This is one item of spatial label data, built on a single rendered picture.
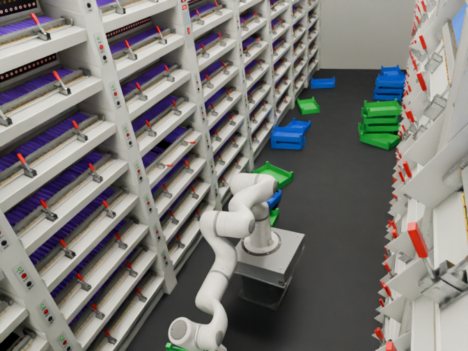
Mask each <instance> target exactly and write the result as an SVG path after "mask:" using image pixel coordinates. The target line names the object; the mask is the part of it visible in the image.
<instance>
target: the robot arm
mask: <svg viewBox="0 0 468 351"><path fill-rule="evenodd" d="M230 189H231V192H232V194H233V195H234V197H233V198H232V199H231V200H230V202H229V204H228V211H229V212H224V211H215V210H211V211H207V212H204V213H203V214H202V215H201V218H200V221H199V228H200V230H201V233H202V234H203V236H204V238H205V239H206V240H207V241H208V243H209V244H210V246H211V247H212V248H213V250H214V252H215V257H216V258H215V262H214V264H213V266H212V268H211V269H210V271H209V273H208V275H207V276H206V278H205V281H204V282H203V285H202V286H201V288H200V290H199V292H198V294H197V296H196V301H195V302H196V306H197V308H198V309H200V310H201V311H203V312H206V313H209V314H210V315H213V319H212V321H211V323H210V324H208V325H202V324H198V323H195V322H192V321H191V320H188V319H187V318H184V317H181V318H177V319H175V320H174V321H173V322H172V323H171V326H170V327H169V340H170V341H171V342H172V343H173V344H175V345H177V346H179V347H181V348H184V349H186V350H188V351H227V349H226V348H225V347H224V346H223V345H222V344H221V342H222V341H223V339H224V336H225V333H226V330H227V326H228V318H227V315H226V312H225V310H224V308H223V306H222V305H221V303H220V301H221V299H222V297H223V295H224V293H225V291H226V289H227V287H228V285H229V283H230V281H231V279H232V276H233V274H234V272H235V269H236V267H237V252H236V249H235V247H234V246H233V244H232V243H231V242H230V241H229V240H227V239H226V238H225V237H224V236H226V237H237V238H244V237H245V239H244V246H245V248H246V249H247V250H248V251H250V252H252V253H255V254H264V253H267V252H270V251H272V250H273V249H275V248H276V247H277V245H278V243H279V239H278V237H277V235H276V234H275V233H273V232H272V231H271V224H270V211H269V206H268V204H267V203H266V201H268V200H269V199H271V198H272V197H273V195H275V193H276V190H277V182H276V179H275V178H274V177H273V176H271V175H267V174H257V173H238V174H236V175H234V176H233V177H232V179H231V182H230Z"/></svg>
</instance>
